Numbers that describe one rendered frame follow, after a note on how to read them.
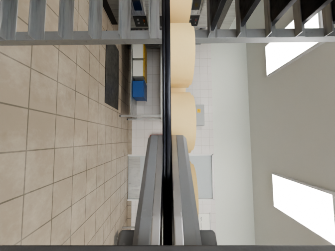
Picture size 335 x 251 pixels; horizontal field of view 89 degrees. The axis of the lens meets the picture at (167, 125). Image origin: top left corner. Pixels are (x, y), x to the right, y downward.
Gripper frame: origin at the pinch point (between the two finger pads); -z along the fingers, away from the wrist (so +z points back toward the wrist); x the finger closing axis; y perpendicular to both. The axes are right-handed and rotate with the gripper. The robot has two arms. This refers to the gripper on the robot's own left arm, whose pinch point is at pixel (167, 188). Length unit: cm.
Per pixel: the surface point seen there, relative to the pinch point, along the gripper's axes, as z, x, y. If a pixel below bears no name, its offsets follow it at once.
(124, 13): -59, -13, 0
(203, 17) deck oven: -330, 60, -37
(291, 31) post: -55, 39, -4
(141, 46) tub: -390, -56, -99
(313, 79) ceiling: -215, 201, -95
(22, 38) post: -54, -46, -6
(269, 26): -54, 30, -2
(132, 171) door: -242, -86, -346
